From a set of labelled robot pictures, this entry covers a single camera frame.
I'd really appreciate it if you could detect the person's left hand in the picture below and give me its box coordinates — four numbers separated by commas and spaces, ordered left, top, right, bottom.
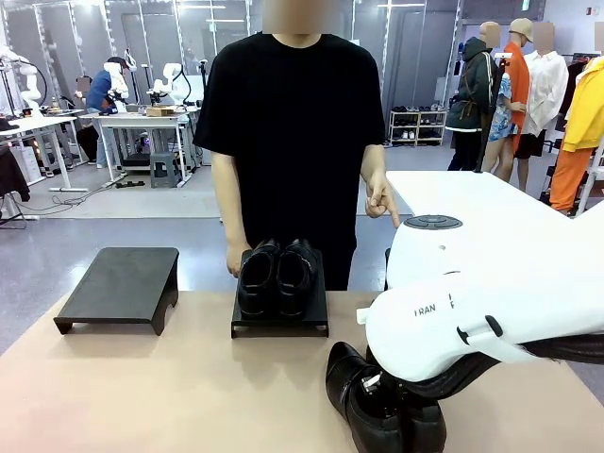
363, 169, 401, 228

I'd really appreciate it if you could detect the person in blue jacket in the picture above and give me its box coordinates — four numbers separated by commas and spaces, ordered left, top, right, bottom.
86, 56, 131, 169

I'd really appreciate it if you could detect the person in black t-shirt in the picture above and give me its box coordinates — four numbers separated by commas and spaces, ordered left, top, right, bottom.
192, 31, 389, 292

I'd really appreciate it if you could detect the seated person in dark clothes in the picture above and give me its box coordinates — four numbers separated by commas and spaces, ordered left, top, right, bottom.
75, 77, 100, 164

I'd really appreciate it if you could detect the black cable sleeve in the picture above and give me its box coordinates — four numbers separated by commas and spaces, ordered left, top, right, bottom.
400, 333, 604, 403

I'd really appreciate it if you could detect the person's right hand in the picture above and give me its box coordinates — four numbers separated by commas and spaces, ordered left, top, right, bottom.
225, 240, 254, 278

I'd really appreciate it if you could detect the mannequin in white shirt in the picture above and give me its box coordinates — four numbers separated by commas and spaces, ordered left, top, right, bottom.
513, 21, 570, 193

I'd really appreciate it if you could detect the black shoe stand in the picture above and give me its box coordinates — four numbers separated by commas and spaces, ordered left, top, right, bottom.
53, 246, 180, 336
230, 248, 330, 339

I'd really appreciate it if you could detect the black leather buckle shoe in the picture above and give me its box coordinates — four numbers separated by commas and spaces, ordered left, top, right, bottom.
325, 341, 407, 453
237, 239, 283, 318
398, 400, 447, 453
276, 238, 318, 320

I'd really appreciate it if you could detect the person's right forearm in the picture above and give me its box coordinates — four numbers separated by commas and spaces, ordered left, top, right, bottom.
210, 150, 246, 249

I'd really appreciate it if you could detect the mannequin in yellow hoodie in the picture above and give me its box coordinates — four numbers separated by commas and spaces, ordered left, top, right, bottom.
549, 56, 604, 213

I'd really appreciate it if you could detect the person's left forearm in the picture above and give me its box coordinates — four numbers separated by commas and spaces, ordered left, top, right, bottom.
359, 143, 389, 180

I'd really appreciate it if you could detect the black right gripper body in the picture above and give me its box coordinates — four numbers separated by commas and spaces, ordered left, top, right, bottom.
379, 372, 408, 417

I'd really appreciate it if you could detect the mannequin in orange shirt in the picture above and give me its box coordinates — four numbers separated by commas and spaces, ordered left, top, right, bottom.
500, 18, 534, 157

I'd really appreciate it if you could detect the grey plastic stool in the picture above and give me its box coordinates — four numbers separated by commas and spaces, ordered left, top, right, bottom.
150, 153, 180, 189

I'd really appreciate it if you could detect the mannequin in dark jacket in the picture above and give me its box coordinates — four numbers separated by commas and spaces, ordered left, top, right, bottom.
445, 22, 500, 172

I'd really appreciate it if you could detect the white workshop desk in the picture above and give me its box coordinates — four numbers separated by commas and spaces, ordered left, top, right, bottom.
0, 115, 89, 193
79, 106, 202, 188

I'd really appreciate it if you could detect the black hanging cloth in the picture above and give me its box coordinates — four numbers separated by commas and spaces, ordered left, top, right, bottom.
0, 145, 32, 204

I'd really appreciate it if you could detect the wooden shoe rack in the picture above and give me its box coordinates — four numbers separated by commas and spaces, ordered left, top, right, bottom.
389, 106, 447, 147

